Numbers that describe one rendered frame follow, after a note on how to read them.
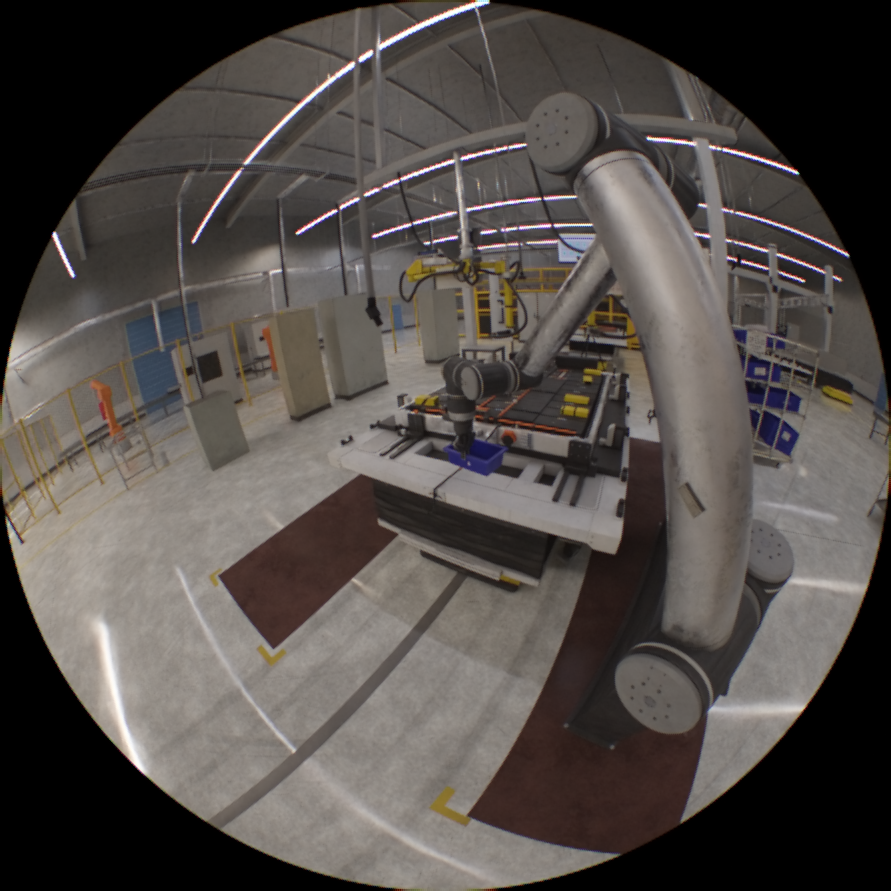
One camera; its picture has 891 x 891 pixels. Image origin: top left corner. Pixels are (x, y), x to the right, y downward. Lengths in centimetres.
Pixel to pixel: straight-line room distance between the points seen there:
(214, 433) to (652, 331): 484
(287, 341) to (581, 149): 532
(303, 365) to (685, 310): 556
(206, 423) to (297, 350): 206
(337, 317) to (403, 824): 644
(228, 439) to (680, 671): 501
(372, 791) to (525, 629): 123
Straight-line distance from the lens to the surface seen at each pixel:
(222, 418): 487
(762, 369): 435
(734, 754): 214
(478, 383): 90
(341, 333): 609
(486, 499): 134
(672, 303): 37
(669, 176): 63
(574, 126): 49
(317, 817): 183
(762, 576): 70
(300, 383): 565
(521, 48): 1163
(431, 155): 343
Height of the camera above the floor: 165
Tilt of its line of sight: 27 degrees down
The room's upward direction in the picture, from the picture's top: 5 degrees counter-clockwise
